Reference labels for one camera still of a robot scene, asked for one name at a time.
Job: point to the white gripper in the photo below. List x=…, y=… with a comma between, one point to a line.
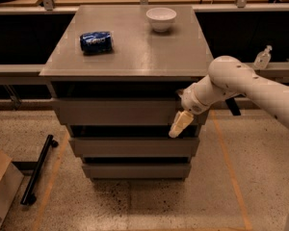
x=191, y=104

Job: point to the grey top drawer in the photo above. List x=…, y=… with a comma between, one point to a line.
x=112, y=112

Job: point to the grey drawer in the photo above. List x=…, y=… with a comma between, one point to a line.
x=134, y=147
x=112, y=112
x=157, y=171

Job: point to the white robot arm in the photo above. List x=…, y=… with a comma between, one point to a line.
x=226, y=78

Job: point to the grey drawer cabinet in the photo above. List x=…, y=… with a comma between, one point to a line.
x=114, y=84

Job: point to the grey middle drawer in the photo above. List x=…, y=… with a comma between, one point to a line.
x=134, y=147

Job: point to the grey bottom drawer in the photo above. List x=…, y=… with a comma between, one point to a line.
x=157, y=171

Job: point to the clear sanitizer pump bottle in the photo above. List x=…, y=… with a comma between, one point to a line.
x=262, y=59

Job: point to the white ceramic bowl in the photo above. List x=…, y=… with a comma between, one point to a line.
x=160, y=19

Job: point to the crushed blue soda can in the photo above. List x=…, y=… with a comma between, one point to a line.
x=96, y=42

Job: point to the brown cardboard box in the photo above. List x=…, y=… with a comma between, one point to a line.
x=10, y=180

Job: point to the grey metal rail frame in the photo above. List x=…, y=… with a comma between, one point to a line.
x=19, y=71

